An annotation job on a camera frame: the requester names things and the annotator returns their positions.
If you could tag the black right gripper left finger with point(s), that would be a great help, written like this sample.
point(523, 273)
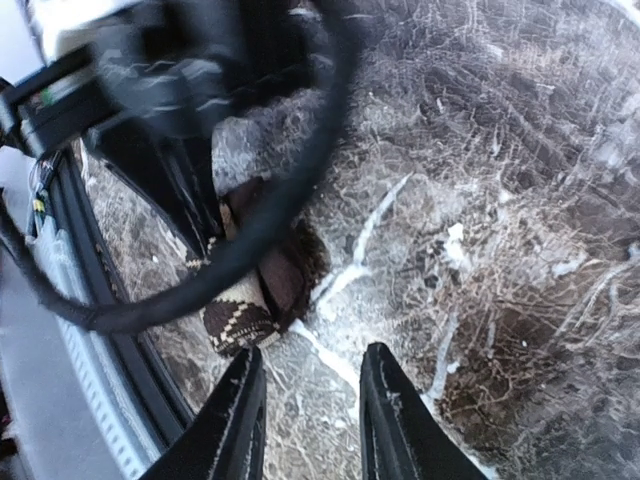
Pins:
point(227, 438)

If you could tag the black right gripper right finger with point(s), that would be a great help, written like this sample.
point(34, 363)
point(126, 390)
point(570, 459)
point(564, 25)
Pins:
point(399, 437)

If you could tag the brown beige argyle sock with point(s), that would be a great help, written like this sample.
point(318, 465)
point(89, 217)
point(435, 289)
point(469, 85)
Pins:
point(261, 307)

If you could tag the white slotted cable duct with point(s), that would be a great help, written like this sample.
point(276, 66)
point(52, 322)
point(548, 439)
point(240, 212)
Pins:
point(110, 404)

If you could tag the black front rail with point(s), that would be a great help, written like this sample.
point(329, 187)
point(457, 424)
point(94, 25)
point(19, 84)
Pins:
point(141, 375)

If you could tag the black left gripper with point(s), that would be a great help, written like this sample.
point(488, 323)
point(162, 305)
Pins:
point(179, 67)

